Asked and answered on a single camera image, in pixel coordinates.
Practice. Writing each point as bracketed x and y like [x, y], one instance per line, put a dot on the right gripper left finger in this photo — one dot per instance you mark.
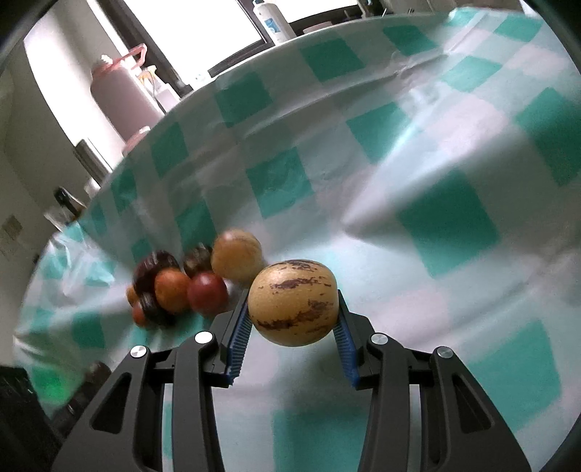
[121, 428]

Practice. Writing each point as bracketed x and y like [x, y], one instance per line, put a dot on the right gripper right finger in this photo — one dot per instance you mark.
[460, 429]

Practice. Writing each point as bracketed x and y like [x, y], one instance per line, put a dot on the yellow striped pepino melon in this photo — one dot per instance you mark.
[294, 303]

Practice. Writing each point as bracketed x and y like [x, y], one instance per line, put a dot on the red cherry tomato middle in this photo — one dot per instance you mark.
[139, 316]

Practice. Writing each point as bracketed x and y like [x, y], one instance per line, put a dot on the red cherry tomato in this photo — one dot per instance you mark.
[139, 316]
[207, 294]

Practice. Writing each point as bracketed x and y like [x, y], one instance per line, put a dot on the small orange mandarin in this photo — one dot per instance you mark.
[171, 285]

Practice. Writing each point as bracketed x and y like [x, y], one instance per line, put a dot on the dark dried date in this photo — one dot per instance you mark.
[146, 271]

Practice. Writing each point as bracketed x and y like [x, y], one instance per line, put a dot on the small dark date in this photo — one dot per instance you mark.
[197, 260]

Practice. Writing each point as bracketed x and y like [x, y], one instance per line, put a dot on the dark glass bottle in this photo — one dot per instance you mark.
[66, 200]

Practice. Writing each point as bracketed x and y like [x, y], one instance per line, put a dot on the steel thermos flask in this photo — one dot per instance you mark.
[93, 162]

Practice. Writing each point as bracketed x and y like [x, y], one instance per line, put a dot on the teal checkered tablecloth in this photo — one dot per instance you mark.
[432, 162]

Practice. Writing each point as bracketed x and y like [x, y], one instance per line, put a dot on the pink water jug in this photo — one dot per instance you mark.
[122, 97]

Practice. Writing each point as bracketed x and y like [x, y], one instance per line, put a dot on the white lotion bottle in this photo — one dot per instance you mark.
[277, 27]

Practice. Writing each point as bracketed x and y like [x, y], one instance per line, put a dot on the wall power socket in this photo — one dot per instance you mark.
[11, 230]

